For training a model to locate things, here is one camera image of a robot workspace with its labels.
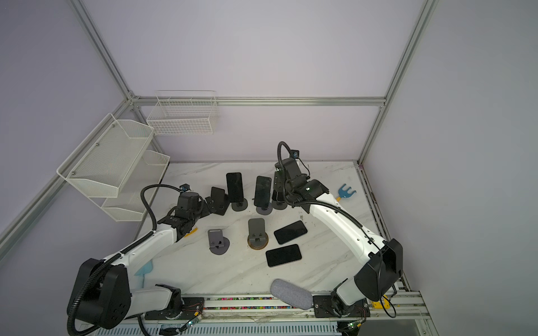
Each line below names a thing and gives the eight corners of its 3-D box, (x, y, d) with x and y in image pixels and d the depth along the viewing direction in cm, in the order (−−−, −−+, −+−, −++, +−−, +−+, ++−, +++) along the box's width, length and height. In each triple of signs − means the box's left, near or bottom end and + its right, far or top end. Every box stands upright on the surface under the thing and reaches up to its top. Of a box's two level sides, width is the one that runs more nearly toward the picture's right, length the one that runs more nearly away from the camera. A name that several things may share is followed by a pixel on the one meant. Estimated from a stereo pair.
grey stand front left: (211, 255, 88) (204, 245, 80) (214, 239, 93) (208, 229, 85) (228, 255, 88) (223, 245, 80) (230, 239, 93) (226, 229, 85)
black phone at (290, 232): (279, 245, 91) (279, 244, 90) (273, 233, 95) (273, 231, 93) (307, 232, 95) (307, 230, 94) (300, 221, 99) (300, 219, 98)
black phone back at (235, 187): (230, 207, 103) (224, 185, 90) (233, 194, 108) (227, 172, 95) (244, 207, 103) (240, 185, 90) (245, 194, 108) (241, 172, 95)
